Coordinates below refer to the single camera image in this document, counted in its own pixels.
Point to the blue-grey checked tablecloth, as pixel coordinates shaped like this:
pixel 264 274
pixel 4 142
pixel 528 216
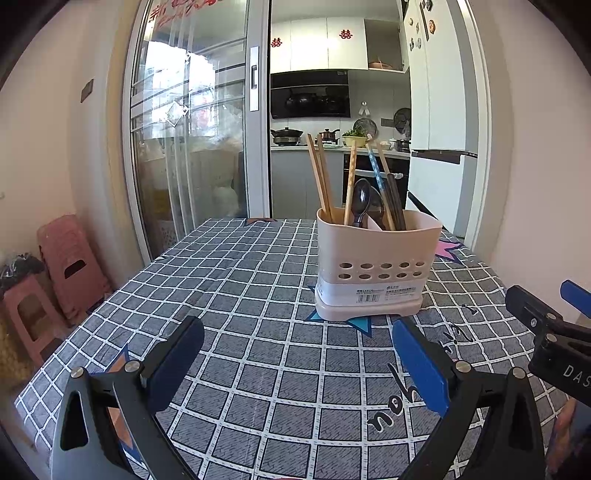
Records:
pixel 258 369

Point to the white refrigerator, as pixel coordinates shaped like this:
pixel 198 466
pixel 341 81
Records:
pixel 438 92

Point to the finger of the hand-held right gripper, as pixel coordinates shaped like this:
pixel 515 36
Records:
pixel 531 307
pixel 576 300

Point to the orange patterned chopstick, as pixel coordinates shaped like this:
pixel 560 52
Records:
pixel 351 184

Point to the pink plastic stool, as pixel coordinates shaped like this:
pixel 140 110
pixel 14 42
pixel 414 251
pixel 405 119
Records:
pixel 30 314

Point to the black range hood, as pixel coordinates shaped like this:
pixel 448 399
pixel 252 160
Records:
pixel 309 94

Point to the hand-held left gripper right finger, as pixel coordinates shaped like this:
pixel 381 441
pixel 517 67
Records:
pixel 422 364

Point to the beige plastic utensil holder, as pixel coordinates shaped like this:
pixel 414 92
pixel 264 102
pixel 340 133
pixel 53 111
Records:
pixel 378 272

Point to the yellow woven sack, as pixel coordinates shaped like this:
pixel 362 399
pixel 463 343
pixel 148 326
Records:
pixel 9 350

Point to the steel saucepan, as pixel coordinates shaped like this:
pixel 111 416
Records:
pixel 403 145

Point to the white wall hook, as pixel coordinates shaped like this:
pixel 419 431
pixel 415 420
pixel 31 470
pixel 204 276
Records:
pixel 364 109

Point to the stack of pink plastic stools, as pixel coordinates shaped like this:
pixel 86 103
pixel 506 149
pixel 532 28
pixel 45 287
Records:
pixel 74 267

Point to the brown wall plate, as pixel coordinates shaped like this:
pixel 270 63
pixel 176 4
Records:
pixel 87 90

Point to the black wok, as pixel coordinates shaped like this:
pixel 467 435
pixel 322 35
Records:
pixel 286 137

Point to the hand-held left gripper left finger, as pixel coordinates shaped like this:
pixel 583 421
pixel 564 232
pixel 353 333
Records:
pixel 178 357

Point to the person's right hand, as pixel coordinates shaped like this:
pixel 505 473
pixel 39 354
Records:
pixel 561 434

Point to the red paper decoration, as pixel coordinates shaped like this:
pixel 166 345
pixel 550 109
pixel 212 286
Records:
pixel 344 34
pixel 276 42

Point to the wooden basket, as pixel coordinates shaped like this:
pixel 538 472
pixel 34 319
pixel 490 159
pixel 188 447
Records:
pixel 379 64

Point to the blue patterned chopstick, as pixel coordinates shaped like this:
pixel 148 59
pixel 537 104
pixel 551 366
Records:
pixel 377 184

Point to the round black fan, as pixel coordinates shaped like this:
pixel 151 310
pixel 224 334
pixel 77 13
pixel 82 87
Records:
pixel 402 121

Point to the round metal strainer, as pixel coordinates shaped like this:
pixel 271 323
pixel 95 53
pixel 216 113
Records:
pixel 364 127

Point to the sliding glass door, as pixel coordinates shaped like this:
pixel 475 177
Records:
pixel 194 129

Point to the black built-in oven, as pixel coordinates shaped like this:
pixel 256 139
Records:
pixel 358 168

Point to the yellow bowl of greens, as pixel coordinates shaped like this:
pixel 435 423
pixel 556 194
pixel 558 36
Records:
pixel 355 138

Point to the small dark cooking pot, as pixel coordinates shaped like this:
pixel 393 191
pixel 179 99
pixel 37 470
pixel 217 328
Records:
pixel 328 135

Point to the black plastic spoon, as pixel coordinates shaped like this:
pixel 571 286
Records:
pixel 376 207
pixel 360 198
pixel 392 194
pixel 400 212

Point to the white upper kitchen cabinets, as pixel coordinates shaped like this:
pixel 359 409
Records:
pixel 318 46

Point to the black bag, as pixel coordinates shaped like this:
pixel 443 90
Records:
pixel 18 270

